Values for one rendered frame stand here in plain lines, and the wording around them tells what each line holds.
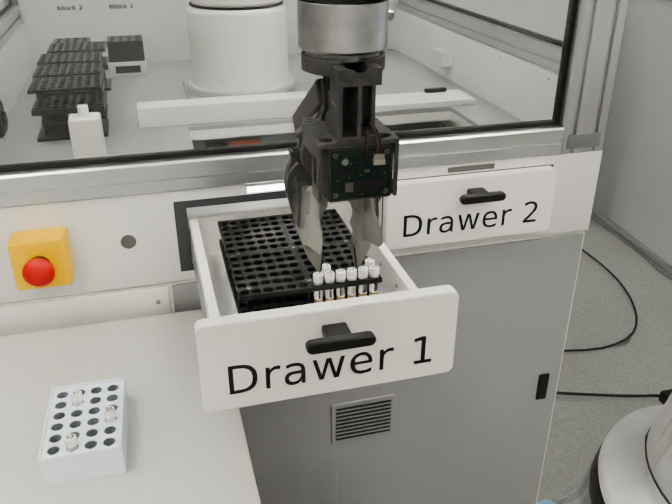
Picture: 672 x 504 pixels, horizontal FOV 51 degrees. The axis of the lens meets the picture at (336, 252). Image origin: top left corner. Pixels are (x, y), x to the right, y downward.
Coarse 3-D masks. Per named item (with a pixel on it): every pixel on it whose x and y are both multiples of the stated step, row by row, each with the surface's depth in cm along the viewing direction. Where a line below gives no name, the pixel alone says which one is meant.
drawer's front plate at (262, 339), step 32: (448, 288) 78; (224, 320) 72; (256, 320) 72; (288, 320) 73; (320, 320) 74; (352, 320) 75; (384, 320) 76; (416, 320) 78; (448, 320) 79; (224, 352) 73; (256, 352) 74; (288, 352) 75; (352, 352) 77; (416, 352) 80; (448, 352) 81; (224, 384) 75; (256, 384) 76; (320, 384) 78; (352, 384) 79
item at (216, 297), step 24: (192, 216) 104; (216, 216) 104; (240, 216) 105; (192, 240) 100; (216, 240) 106; (216, 264) 103; (384, 264) 93; (216, 288) 96; (384, 288) 94; (408, 288) 85; (216, 312) 80
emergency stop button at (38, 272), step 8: (24, 264) 92; (32, 264) 91; (40, 264) 91; (48, 264) 92; (24, 272) 91; (32, 272) 91; (40, 272) 91; (48, 272) 92; (32, 280) 92; (40, 280) 92; (48, 280) 92
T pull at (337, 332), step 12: (336, 324) 74; (324, 336) 73; (336, 336) 72; (348, 336) 72; (360, 336) 72; (372, 336) 73; (312, 348) 71; (324, 348) 72; (336, 348) 72; (348, 348) 72
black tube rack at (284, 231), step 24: (264, 216) 102; (288, 216) 103; (336, 216) 103; (240, 240) 95; (264, 240) 95; (288, 240) 95; (336, 240) 95; (240, 264) 89; (264, 264) 89; (288, 264) 89; (312, 264) 89; (336, 264) 89; (360, 264) 89; (240, 288) 84; (240, 312) 84
